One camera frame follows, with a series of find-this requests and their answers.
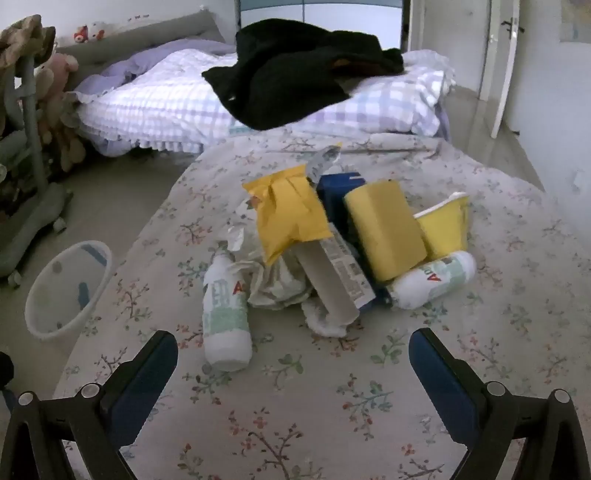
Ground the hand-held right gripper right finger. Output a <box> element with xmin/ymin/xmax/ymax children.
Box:
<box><xmin>409</xmin><ymin>328</ymin><xmax>591</xmax><ymax>480</ymax></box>

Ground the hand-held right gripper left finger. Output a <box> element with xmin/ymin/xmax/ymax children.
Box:
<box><xmin>0</xmin><ymin>330</ymin><xmax>179</xmax><ymax>480</ymax></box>

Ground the white cloth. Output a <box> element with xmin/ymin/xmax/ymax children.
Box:
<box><xmin>301</xmin><ymin>300</ymin><xmax>349</xmax><ymax>337</ymax></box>

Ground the white plastic waste basket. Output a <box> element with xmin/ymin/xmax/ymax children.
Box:
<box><xmin>24</xmin><ymin>240</ymin><xmax>114</xmax><ymax>342</ymax></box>

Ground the torn blue printed carton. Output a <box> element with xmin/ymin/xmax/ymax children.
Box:
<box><xmin>318</xmin><ymin>228</ymin><xmax>393</xmax><ymax>311</ymax></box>

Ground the yellow snack bag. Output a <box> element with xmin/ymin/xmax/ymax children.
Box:
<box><xmin>413</xmin><ymin>191</ymin><xmax>471</xmax><ymax>264</ymax></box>
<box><xmin>242</xmin><ymin>165</ymin><xmax>334</xmax><ymax>266</ymax></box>

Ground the yellow sponge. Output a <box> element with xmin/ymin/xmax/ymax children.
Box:
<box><xmin>343</xmin><ymin>180</ymin><xmax>428</xmax><ymax>282</ymax></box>

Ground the blue box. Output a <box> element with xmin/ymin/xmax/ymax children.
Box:
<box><xmin>316</xmin><ymin>172</ymin><xmax>365</xmax><ymax>241</ymax></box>

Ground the white plastic bottle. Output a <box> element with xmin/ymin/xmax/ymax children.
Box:
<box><xmin>202</xmin><ymin>253</ymin><xmax>254</xmax><ymax>372</ymax></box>
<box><xmin>387</xmin><ymin>250</ymin><xmax>477</xmax><ymax>311</ymax></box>

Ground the floral bed sheet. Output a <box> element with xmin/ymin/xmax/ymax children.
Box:
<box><xmin>53</xmin><ymin>131</ymin><xmax>591</xmax><ymax>480</ymax></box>

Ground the grey open cardboard box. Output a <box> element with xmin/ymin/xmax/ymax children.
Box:
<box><xmin>295</xmin><ymin>240</ymin><xmax>360</xmax><ymax>326</ymax></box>

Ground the crumpled white printed wrapper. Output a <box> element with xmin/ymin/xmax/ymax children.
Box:
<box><xmin>217</xmin><ymin>196</ymin><xmax>311</xmax><ymax>311</ymax></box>

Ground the silver foil wrapper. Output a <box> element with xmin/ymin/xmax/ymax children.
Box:
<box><xmin>307</xmin><ymin>143</ymin><xmax>343</xmax><ymax>183</ymax></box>

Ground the brown plush toy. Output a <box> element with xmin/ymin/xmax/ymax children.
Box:
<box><xmin>0</xmin><ymin>14</ymin><xmax>56</xmax><ymax>70</ymax></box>
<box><xmin>34</xmin><ymin>69</ymin><xmax>86</xmax><ymax>171</ymax></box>

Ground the grey rolling stand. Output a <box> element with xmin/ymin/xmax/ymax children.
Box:
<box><xmin>0</xmin><ymin>28</ymin><xmax>75</xmax><ymax>287</ymax></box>

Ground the white door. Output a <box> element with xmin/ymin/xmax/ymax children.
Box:
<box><xmin>480</xmin><ymin>0</ymin><xmax>526</xmax><ymax>139</ymax></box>

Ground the lavender pillow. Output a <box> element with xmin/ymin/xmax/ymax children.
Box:
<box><xmin>88</xmin><ymin>39</ymin><xmax>238</xmax><ymax>88</ymax></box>

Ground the pink plush toy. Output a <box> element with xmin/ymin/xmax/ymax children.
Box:
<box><xmin>46</xmin><ymin>53</ymin><xmax>79</xmax><ymax>93</ymax></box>

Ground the black garment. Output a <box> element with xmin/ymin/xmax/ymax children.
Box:
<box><xmin>202</xmin><ymin>18</ymin><xmax>406</xmax><ymax>131</ymax></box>

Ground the grey bed headboard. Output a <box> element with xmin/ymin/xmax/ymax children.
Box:
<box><xmin>55</xmin><ymin>9</ymin><xmax>220</xmax><ymax>65</ymax></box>

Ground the map wall poster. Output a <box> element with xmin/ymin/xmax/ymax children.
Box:
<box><xmin>560</xmin><ymin>0</ymin><xmax>591</xmax><ymax>44</ymax></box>

